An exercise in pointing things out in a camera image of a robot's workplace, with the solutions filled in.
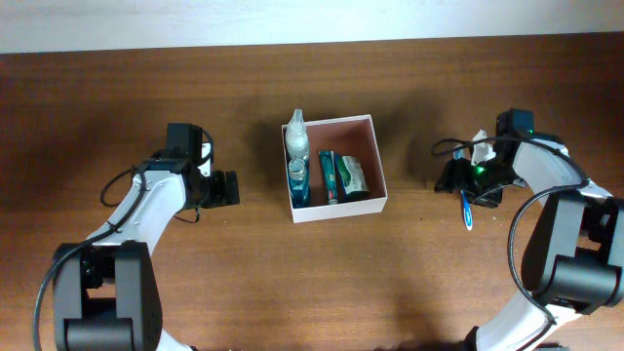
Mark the blue white toothbrush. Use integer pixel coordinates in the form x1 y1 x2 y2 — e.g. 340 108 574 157
453 149 473 231

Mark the teal mouthwash bottle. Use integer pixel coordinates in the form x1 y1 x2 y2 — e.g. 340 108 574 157
288 159 310 208

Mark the purple spray bottle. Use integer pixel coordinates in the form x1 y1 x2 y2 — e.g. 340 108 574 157
285 109 310 163

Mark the white green sachet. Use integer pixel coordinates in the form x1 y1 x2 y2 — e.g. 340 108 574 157
335 155 371 202

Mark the green red toothpaste tube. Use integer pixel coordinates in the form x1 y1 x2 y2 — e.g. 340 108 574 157
319 150 338 205

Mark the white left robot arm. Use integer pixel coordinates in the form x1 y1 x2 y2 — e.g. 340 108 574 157
32 123 240 350

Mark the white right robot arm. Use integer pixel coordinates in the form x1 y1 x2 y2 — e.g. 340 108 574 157
431 108 623 350

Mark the pink open cardboard box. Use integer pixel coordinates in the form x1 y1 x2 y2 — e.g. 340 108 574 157
290 114 388 223

